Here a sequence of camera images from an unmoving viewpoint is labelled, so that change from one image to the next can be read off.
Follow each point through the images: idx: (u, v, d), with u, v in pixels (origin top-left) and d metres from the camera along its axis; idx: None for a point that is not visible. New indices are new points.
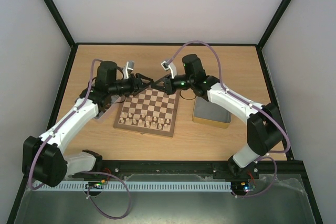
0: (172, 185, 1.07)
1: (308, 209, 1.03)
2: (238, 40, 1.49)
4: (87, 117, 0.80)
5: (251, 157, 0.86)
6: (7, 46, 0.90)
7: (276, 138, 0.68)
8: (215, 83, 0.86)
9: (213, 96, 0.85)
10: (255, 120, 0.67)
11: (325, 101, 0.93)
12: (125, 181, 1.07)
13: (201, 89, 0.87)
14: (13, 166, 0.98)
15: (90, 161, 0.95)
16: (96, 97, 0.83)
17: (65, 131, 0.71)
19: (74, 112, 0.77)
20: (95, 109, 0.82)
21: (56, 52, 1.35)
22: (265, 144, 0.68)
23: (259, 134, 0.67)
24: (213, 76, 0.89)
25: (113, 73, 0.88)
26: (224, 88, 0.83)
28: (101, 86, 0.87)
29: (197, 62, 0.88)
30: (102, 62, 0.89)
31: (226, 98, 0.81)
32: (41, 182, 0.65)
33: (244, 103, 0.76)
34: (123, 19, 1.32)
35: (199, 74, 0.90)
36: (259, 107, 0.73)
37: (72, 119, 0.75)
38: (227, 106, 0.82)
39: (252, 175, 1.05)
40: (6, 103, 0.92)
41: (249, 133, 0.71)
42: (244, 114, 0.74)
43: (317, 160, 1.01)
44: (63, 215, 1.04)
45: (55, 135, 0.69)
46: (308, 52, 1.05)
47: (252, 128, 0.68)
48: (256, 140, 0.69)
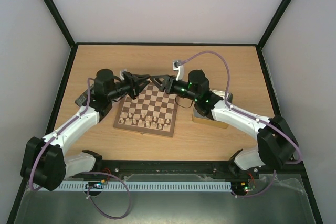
0: (172, 185, 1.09)
1: (308, 209, 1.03)
2: (239, 40, 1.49)
4: (89, 124, 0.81)
5: (259, 162, 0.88)
6: (6, 46, 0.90)
7: (289, 150, 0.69)
8: (218, 101, 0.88)
9: (218, 115, 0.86)
10: (265, 135, 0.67)
11: (326, 100, 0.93)
12: (126, 181, 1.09)
13: (205, 108, 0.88)
14: (14, 166, 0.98)
15: (90, 162, 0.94)
16: (97, 105, 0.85)
17: (68, 135, 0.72)
19: (77, 117, 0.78)
20: (97, 116, 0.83)
21: (56, 52, 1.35)
22: (279, 157, 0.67)
23: (271, 148, 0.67)
24: (217, 95, 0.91)
25: (111, 82, 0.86)
26: (229, 105, 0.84)
28: (101, 95, 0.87)
29: (205, 83, 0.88)
30: (97, 72, 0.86)
31: (231, 114, 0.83)
32: (41, 184, 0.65)
33: (251, 118, 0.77)
34: (123, 20, 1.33)
35: (203, 94, 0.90)
36: (266, 120, 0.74)
37: (75, 124, 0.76)
38: (232, 122, 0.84)
39: (252, 175, 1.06)
40: (6, 103, 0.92)
41: (260, 148, 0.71)
42: (252, 129, 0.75)
43: (317, 161, 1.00)
44: (64, 214, 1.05)
45: (58, 138, 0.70)
46: (308, 52, 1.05)
47: (263, 143, 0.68)
48: (269, 155, 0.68)
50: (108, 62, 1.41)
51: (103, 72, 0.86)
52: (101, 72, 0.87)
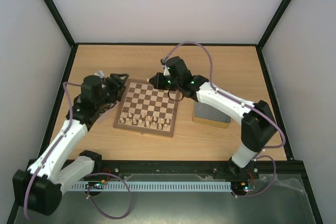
0: (172, 185, 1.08)
1: (308, 209, 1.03)
2: (239, 40, 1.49)
4: (77, 138, 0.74)
5: (250, 156, 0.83)
6: (7, 47, 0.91)
7: (271, 132, 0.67)
8: (202, 82, 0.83)
9: (203, 97, 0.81)
10: (249, 119, 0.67)
11: (326, 99, 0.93)
12: (127, 181, 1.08)
13: (189, 89, 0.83)
14: (14, 166, 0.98)
15: (87, 166, 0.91)
16: (83, 115, 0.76)
17: (55, 161, 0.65)
19: (62, 136, 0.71)
20: (84, 128, 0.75)
21: (56, 52, 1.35)
22: (260, 140, 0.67)
23: (253, 132, 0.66)
24: (201, 76, 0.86)
25: (98, 88, 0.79)
26: (214, 88, 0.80)
28: (87, 102, 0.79)
29: (180, 63, 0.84)
30: (85, 78, 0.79)
31: (216, 97, 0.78)
32: (38, 213, 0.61)
33: (236, 102, 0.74)
34: (123, 20, 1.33)
35: (184, 76, 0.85)
36: (251, 105, 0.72)
37: (60, 144, 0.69)
38: (217, 105, 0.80)
39: (252, 175, 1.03)
40: (7, 103, 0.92)
41: (243, 133, 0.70)
42: (237, 114, 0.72)
43: (317, 161, 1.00)
44: (65, 214, 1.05)
45: (44, 167, 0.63)
46: (309, 52, 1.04)
47: (246, 126, 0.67)
48: (252, 138, 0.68)
50: (108, 62, 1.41)
51: (91, 77, 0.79)
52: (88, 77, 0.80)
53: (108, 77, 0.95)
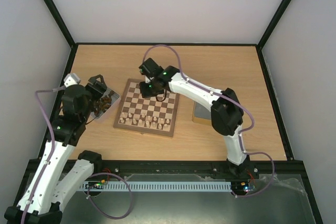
0: (172, 185, 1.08)
1: (308, 208, 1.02)
2: (239, 40, 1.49)
4: (64, 161, 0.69)
5: (238, 148, 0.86)
6: (7, 46, 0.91)
7: (238, 116, 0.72)
8: (175, 72, 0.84)
9: (175, 87, 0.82)
10: (217, 106, 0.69)
11: (326, 99, 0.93)
12: (127, 181, 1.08)
13: (162, 81, 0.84)
14: (14, 166, 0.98)
15: (87, 170, 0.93)
16: (67, 129, 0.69)
17: (43, 193, 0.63)
19: (46, 164, 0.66)
20: (70, 148, 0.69)
21: (56, 53, 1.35)
22: (228, 125, 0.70)
23: (221, 117, 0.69)
24: (172, 66, 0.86)
25: (81, 99, 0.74)
26: (185, 77, 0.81)
28: (70, 115, 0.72)
29: (148, 62, 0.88)
30: (65, 90, 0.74)
31: (187, 87, 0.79)
32: None
33: (206, 90, 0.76)
34: (123, 20, 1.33)
35: (155, 70, 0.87)
36: (219, 93, 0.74)
37: (46, 173, 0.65)
38: (189, 95, 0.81)
39: (252, 175, 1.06)
40: (7, 103, 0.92)
41: (213, 120, 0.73)
42: (207, 102, 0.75)
43: (317, 161, 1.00)
44: (65, 215, 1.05)
45: (33, 201, 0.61)
46: (309, 52, 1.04)
47: (214, 113, 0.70)
48: (221, 123, 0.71)
50: (108, 62, 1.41)
51: (72, 88, 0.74)
52: (70, 88, 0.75)
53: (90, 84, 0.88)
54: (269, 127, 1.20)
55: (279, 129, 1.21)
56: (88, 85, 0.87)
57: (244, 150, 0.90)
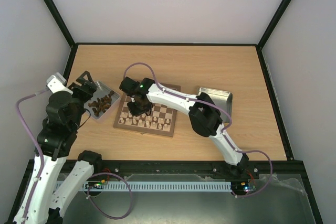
0: (172, 185, 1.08)
1: (308, 209, 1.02)
2: (239, 40, 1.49)
4: (55, 174, 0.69)
5: (227, 148, 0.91)
6: (6, 46, 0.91)
7: (215, 117, 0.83)
8: (150, 84, 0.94)
9: (154, 98, 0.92)
10: (194, 112, 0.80)
11: (326, 99, 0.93)
12: (127, 181, 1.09)
13: (140, 94, 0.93)
14: (14, 166, 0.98)
15: (87, 171, 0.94)
16: (55, 141, 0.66)
17: (38, 209, 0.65)
19: (37, 181, 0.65)
20: (60, 160, 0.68)
21: (56, 52, 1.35)
22: (208, 126, 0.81)
23: (200, 120, 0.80)
24: (148, 78, 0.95)
25: (67, 107, 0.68)
26: (161, 88, 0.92)
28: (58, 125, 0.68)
29: (125, 80, 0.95)
30: (49, 97, 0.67)
31: (164, 96, 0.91)
32: None
33: (182, 97, 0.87)
34: (123, 20, 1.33)
35: (133, 87, 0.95)
36: (194, 98, 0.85)
37: (38, 190, 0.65)
38: (167, 103, 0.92)
39: (252, 175, 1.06)
40: (8, 103, 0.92)
41: (193, 124, 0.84)
42: (184, 107, 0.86)
43: (318, 161, 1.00)
44: (65, 215, 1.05)
45: (28, 217, 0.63)
46: (309, 52, 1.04)
47: (194, 118, 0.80)
48: (200, 126, 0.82)
50: (108, 62, 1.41)
51: (56, 95, 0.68)
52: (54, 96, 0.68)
53: (78, 85, 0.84)
54: (268, 127, 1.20)
55: (280, 129, 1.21)
56: (75, 87, 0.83)
57: (235, 148, 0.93)
